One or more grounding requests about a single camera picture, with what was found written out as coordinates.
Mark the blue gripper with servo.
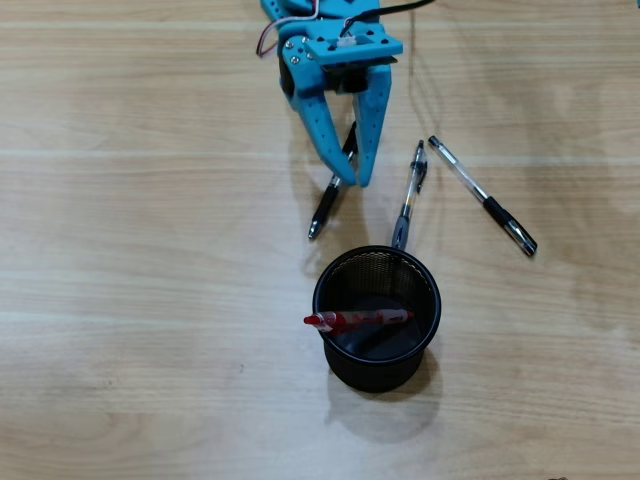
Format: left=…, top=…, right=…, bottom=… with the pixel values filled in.
left=276, top=20, right=395, bottom=189

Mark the black mesh pen holder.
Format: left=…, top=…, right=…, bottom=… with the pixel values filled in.
left=312, top=244, right=443, bottom=394

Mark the grey grip retractable pen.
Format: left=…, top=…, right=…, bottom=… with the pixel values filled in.
left=391, top=140, right=429, bottom=251

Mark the black retractable pen chrome tip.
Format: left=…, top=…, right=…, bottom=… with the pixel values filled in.
left=307, top=119, right=359, bottom=241

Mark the red white black servo wire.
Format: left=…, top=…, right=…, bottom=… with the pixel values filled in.
left=256, top=13, right=322, bottom=57

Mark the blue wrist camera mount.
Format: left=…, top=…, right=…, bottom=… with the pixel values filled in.
left=303, top=22, right=404, bottom=96

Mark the red retractable pen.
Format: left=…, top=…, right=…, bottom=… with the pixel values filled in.
left=303, top=308, right=416, bottom=335

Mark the clear capped black gel pen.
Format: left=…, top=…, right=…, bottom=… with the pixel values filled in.
left=428, top=135, right=539, bottom=259

